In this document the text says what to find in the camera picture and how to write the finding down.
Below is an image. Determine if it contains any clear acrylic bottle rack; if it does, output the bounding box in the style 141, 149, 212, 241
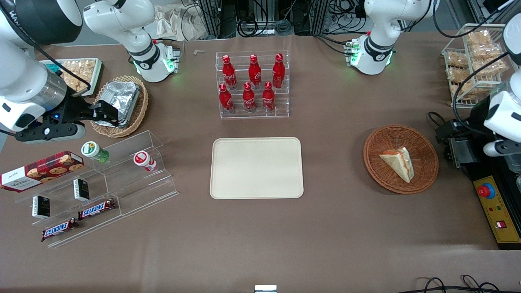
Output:
215, 50, 291, 119

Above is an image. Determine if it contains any brown wicker basket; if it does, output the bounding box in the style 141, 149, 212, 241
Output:
363, 124, 440, 195

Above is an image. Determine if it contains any black looped cable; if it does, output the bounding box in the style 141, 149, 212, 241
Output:
427, 111, 447, 128

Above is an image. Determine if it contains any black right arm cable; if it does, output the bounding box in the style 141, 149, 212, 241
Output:
0, 7, 92, 93

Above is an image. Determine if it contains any black floor cable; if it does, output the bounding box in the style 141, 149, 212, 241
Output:
406, 274, 515, 293

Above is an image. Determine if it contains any small black white box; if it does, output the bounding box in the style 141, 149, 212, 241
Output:
32, 195, 51, 220
73, 178, 90, 202

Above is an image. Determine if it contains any triangle sandwich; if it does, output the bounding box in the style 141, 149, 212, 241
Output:
379, 146, 415, 184

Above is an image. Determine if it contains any clear acrylic stepped display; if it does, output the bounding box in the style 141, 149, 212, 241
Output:
15, 130, 179, 248

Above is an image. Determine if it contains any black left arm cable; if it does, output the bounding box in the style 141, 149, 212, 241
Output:
451, 50, 510, 136

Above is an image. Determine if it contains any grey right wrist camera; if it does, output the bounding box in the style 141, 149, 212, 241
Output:
15, 121, 86, 144

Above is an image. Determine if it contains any red tartan cookie box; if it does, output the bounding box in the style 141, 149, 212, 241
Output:
0, 151, 85, 192

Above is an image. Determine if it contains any aluminium frame post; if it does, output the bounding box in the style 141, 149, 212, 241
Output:
198, 0, 223, 39

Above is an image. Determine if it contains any red lidded cup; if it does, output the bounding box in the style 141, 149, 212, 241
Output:
133, 151, 158, 173

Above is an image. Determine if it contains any white wire rack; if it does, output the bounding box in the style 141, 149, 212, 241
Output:
441, 23, 514, 110

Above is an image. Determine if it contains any green lidded cup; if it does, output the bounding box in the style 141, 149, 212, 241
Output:
81, 141, 110, 163

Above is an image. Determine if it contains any red cola bottle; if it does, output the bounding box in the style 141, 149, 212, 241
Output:
248, 54, 263, 88
222, 55, 238, 90
262, 81, 276, 113
242, 82, 257, 113
272, 53, 286, 89
218, 83, 234, 114

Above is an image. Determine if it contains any yellow emergency stop box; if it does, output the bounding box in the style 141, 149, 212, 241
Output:
473, 175, 521, 244

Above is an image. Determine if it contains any coiled black cable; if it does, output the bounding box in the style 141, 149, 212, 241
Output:
237, 17, 270, 38

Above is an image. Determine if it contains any white teal snack container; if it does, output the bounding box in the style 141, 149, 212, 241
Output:
39, 57, 103, 98

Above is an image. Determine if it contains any Snickers chocolate bar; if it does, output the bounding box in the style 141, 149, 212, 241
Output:
78, 199, 117, 221
41, 217, 80, 243

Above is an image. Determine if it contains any cream plastic tray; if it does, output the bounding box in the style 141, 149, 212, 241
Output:
210, 137, 304, 200

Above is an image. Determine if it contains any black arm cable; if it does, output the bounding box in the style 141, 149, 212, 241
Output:
451, 50, 510, 136
0, 7, 92, 93

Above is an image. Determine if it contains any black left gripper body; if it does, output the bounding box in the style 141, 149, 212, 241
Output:
461, 97, 495, 140

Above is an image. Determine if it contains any clear bag of crackers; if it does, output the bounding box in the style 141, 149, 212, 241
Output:
59, 60, 96, 92
475, 59, 508, 77
469, 42, 504, 60
449, 81, 475, 101
446, 67, 469, 83
466, 29, 492, 46
445, 50, 469, 68

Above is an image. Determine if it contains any light tan wicker basket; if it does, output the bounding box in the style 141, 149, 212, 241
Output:
90, 75, 149, 138

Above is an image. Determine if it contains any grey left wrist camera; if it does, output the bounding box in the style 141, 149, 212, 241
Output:
483, 139, 521, 158

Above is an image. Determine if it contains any crumpled translucent plastic bag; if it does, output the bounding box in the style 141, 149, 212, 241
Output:
153, 3, 209, 42

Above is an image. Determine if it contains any silver foil packet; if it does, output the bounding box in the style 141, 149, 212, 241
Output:
94, 81, 141, 128

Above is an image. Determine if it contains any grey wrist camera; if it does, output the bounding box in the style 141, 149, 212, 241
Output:
483, 139, 521, 158
15, 121, 86, 144

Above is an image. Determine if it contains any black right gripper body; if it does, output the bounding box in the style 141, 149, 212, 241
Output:
41, 96, 95, 124

